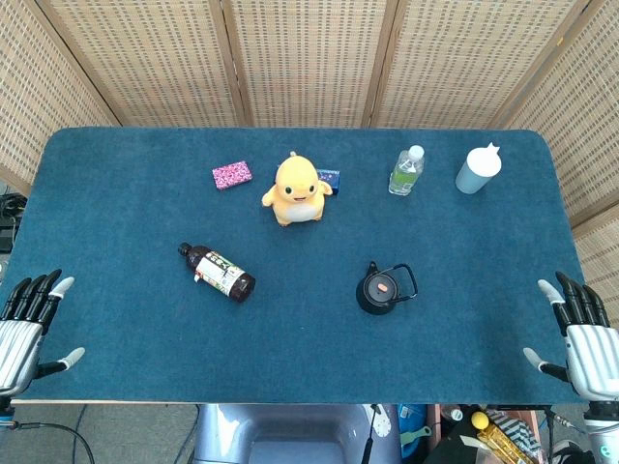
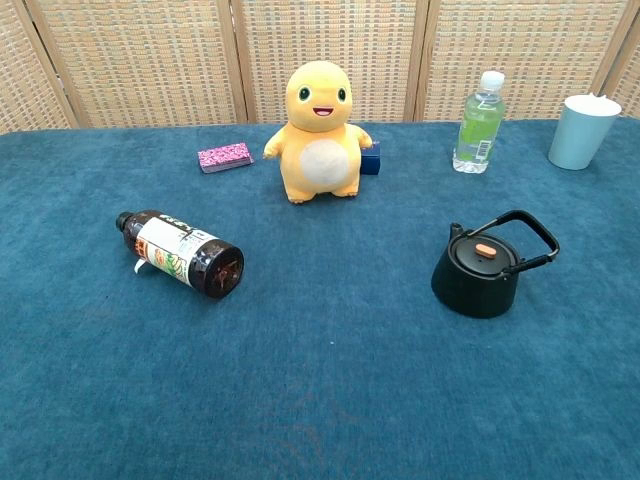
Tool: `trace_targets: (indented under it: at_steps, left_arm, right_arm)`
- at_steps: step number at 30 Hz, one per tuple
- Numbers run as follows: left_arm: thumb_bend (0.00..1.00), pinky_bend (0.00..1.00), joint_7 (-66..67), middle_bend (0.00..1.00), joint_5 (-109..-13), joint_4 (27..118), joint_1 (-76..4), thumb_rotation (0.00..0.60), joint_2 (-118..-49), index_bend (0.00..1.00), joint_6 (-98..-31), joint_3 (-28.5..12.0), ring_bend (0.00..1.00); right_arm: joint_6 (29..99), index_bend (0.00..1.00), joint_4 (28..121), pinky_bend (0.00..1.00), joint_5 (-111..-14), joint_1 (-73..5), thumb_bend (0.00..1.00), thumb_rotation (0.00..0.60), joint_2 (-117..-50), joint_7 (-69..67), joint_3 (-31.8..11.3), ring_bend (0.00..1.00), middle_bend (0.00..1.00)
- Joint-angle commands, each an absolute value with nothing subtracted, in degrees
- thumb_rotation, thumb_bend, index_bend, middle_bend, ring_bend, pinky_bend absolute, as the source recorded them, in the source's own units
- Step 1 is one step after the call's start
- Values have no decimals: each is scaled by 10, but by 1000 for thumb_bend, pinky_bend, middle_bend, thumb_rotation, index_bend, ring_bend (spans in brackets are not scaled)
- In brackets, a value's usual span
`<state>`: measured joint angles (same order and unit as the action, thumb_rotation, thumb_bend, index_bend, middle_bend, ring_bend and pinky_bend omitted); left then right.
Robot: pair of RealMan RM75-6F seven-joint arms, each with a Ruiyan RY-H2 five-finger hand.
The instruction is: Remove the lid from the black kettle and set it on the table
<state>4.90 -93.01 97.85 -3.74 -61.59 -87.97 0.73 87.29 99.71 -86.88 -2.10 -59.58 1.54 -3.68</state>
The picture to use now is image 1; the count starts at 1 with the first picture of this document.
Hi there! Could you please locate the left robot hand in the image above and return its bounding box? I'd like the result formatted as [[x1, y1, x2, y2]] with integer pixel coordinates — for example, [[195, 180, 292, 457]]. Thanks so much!
[[0, 269, 86, 398]]

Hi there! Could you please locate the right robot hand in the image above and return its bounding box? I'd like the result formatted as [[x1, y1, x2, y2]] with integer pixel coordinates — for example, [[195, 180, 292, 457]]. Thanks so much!
[[522, 271, 619, 401]]

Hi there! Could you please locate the black round lid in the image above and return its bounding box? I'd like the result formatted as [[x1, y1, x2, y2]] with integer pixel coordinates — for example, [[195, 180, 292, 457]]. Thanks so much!
[[363, 271, 398, 305]]

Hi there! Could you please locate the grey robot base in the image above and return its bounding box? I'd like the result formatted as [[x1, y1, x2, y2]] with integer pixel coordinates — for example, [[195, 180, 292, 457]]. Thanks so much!
[[192, 403, 402, 464]]

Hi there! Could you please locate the black kettle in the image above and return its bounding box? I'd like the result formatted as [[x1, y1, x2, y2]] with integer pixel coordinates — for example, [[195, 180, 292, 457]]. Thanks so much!
[[355, 261, 419, 316]]

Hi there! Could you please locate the black equipment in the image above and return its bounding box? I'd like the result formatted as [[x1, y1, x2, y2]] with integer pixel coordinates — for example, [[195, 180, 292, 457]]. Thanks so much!
[[0, 192, 28, 253]]

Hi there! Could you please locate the yellow packaged item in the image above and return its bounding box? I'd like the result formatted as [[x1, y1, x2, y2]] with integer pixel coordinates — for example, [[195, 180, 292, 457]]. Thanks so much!
[[476, 424, 533, 464]]

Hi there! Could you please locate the light blue cup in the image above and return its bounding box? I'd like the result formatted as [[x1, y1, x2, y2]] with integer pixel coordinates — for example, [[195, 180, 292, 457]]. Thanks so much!
[[455, 154, 499, 195]]

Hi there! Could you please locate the dark brown tea bottle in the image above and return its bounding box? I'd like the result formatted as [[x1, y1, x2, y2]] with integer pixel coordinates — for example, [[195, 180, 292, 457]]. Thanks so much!
[[177, 242, 256, 305]]

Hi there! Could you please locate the white paper in cup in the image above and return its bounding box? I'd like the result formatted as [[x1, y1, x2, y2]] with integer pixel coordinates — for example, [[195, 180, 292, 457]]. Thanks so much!
[[466, 142, 503, 178]]

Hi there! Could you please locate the clear water bottle green label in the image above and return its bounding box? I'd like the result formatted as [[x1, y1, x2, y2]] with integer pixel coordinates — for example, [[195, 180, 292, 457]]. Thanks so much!
[[388, 144, 426, 196]]

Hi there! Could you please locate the pink patterned box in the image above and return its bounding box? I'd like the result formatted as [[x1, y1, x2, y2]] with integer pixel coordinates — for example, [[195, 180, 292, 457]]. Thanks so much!
[[211, 160, 253, 191]]

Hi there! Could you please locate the blue table cloth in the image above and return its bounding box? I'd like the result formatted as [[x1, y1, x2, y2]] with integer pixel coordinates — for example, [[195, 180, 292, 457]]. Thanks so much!
[[0, 126, 594, 406]]

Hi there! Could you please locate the dark blue box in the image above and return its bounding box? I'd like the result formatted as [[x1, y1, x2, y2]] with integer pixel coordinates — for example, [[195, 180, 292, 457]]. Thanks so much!
[[316, 168, 341, 196]]

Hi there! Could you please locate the yellow plush dinosaur toy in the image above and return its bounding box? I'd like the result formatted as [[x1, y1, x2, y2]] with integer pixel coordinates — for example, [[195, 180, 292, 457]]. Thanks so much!
[[261, 151, 335, 228]]

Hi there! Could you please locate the woven folding screen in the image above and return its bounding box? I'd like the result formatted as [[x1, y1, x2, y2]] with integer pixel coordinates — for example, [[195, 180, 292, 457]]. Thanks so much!
[[0, 0, 619, 310]]

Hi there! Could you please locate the black cable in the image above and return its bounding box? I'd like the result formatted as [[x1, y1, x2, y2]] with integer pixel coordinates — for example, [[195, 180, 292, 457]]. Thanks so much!
[[9, 420, 96, 464]]

